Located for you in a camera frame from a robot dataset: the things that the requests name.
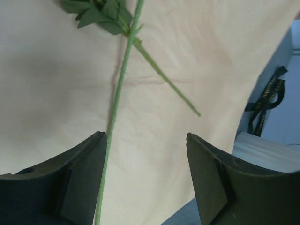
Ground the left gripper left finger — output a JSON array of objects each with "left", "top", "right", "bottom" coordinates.
[{"left": 0, "top": 132, "right": 107, "bottom": 225}]

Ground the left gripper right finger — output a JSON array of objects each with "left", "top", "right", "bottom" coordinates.
[{"left": 186, "top": 133, "right": 300, "bottom": 225}]

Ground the green orange wrapping paper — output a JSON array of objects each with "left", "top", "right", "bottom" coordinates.
[{"left": 0, "top": 0, "right": 300, "bottom": 225}]

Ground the black printed ribbon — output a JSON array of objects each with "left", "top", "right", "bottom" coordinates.
[{"left": 245, "top": 66, "right": 288, "bottom": 137}]

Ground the small orange flower stem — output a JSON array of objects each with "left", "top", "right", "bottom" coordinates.
[{"left": 59, "top": 0, "right": 201, "bottom": 116}]

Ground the white cream rose stem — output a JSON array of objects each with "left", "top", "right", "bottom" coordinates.
[{"left": 94, "top": 0, "right": 144, "bottom": 225}]

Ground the white ribbed vase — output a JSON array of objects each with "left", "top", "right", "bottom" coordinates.
[{"left": 232, "top": 132, "right": 300, "bottom": 173}]

